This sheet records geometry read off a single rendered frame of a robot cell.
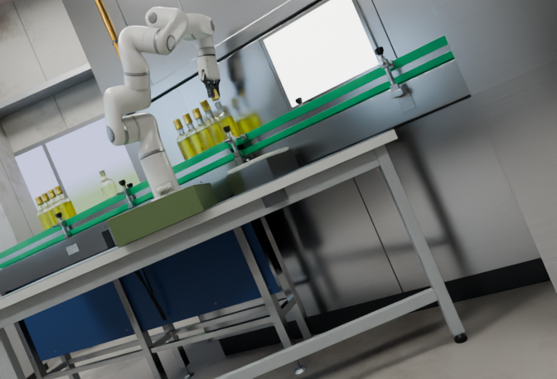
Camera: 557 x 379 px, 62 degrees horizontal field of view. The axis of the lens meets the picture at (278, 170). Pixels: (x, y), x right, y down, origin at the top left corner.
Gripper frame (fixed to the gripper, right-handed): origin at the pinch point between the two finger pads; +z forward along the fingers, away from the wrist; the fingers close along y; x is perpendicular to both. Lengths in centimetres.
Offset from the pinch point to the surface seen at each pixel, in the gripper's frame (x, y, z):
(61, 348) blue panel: -113, 12, 115
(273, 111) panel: 20.5, -11.7, 12.0
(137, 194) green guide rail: -40, 13, 38
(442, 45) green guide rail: 93, 5, 1
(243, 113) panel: 6.0, -11.9, 10.4
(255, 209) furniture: 29, 35, 44
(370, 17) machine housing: 67, -14, -17
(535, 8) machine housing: 118, 24, -2
